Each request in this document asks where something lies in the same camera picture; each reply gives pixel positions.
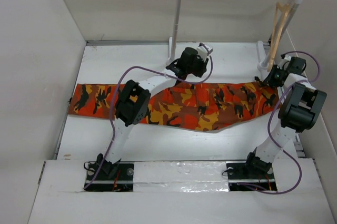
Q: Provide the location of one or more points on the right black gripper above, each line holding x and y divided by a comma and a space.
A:
269, 79

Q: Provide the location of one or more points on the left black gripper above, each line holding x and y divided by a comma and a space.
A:
202, 66

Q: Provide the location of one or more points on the orange camouflage trousers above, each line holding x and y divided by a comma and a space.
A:
201, 107

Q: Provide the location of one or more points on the wooden clothes hanger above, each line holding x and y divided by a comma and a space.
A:
280, 17

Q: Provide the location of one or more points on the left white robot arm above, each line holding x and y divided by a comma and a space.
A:
129, 106

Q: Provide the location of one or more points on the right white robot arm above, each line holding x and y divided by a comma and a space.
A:
301, 107

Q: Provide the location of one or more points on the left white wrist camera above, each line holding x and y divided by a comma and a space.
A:
204, 50

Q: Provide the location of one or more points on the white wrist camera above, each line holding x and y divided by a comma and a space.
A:
204, 50
284, 59

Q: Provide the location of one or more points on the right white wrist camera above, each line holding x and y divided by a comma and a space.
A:
284, 59

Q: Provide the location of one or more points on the black base rail with foil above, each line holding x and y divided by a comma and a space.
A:
176, 176

